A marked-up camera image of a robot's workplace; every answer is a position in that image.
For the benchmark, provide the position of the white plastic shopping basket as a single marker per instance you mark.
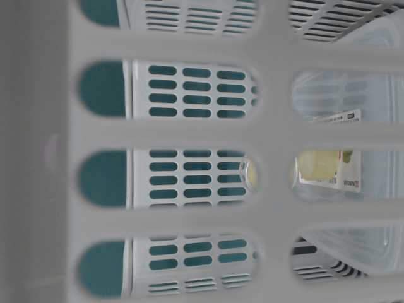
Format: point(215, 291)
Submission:
point(46, 133)

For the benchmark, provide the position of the cellophane tape roll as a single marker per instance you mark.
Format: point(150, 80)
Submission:
point(249, 174)

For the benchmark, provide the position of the clear plastic food container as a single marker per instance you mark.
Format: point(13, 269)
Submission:
point(347, 97)

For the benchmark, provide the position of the white printed package label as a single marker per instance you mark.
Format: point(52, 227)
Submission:
point(328, 170)

